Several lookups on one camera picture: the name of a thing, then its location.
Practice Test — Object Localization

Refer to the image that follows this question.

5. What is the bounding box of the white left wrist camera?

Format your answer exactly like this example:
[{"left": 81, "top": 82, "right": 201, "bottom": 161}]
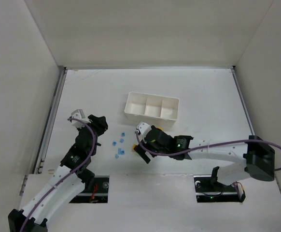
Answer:
[{"left": 70, "top": 109, "right": 89, "bottom": 129}]

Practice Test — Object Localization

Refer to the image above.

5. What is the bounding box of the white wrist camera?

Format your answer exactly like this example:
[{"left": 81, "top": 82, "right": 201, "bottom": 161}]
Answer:
[
  {"left": 70, "top": 109, "right": 89, "bottom": 129},
  {"left": 135, "top": 122, "right": 151, "bottom": 141}
]

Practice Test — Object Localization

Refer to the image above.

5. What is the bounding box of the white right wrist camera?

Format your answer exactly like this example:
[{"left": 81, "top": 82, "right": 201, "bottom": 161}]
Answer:
[{"left": 135, "top": 122, "right": 151, "bottom": 141}]

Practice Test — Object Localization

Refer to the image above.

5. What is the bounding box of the white three-compartment plastic container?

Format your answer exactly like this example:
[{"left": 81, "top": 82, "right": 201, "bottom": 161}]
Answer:
[{"left": 124, "top": 92, "right": 180, "bottom": 128}]

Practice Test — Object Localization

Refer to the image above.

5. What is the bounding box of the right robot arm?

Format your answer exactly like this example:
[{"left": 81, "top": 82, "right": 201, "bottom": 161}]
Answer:
[{"left": 135, "top": 122, "right": 275, "bottom": 186}]

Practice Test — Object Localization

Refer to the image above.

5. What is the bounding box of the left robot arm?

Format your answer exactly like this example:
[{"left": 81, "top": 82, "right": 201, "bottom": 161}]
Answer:
[{"left": 8, "top": 112, "right": 108, "bottom": 232}]

